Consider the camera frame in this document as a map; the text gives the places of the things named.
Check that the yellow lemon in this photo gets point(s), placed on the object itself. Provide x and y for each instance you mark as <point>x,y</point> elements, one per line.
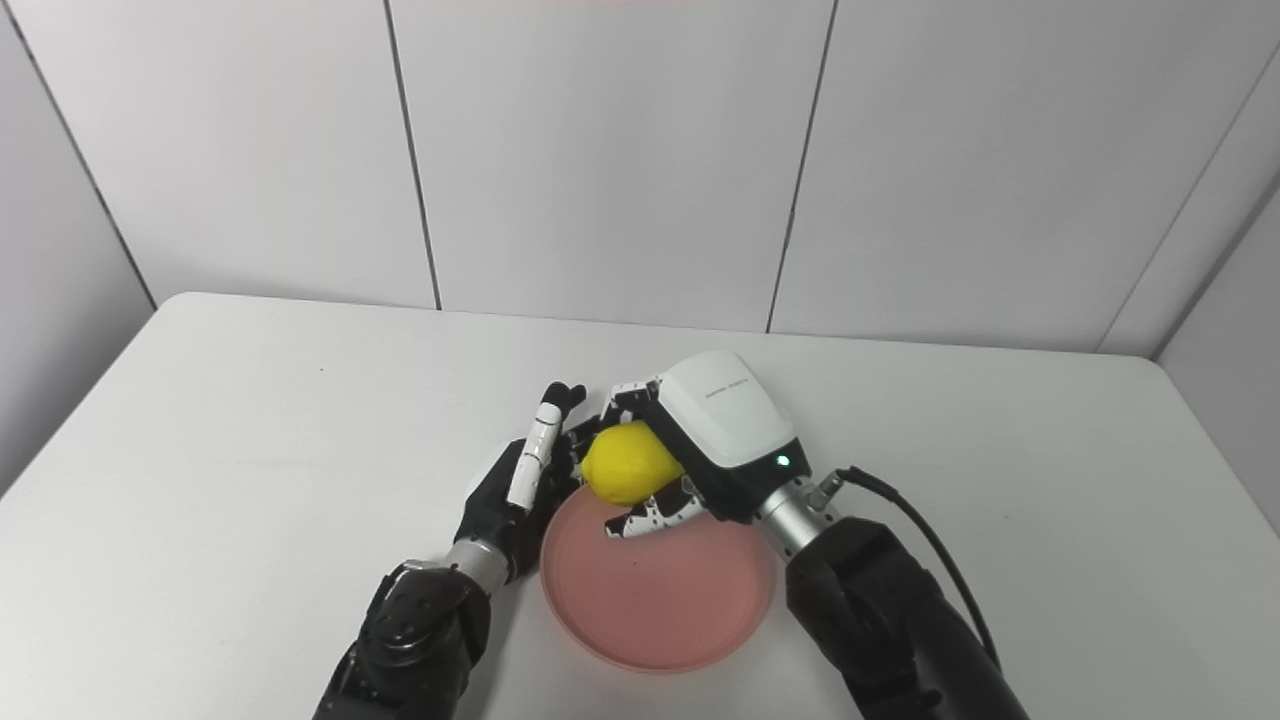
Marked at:
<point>625,465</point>

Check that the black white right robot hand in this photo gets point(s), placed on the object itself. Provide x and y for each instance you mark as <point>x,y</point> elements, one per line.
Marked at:
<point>730,415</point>

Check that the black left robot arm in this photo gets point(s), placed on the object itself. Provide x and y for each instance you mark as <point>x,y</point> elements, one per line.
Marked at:
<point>420,630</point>

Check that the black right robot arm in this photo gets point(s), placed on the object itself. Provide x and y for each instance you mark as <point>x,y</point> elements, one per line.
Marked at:
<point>880,620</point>

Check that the pink round plate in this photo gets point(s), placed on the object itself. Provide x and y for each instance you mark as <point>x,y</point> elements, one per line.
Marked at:
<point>660,600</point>

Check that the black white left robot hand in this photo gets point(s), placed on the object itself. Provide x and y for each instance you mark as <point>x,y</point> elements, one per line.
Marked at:
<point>500,510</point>

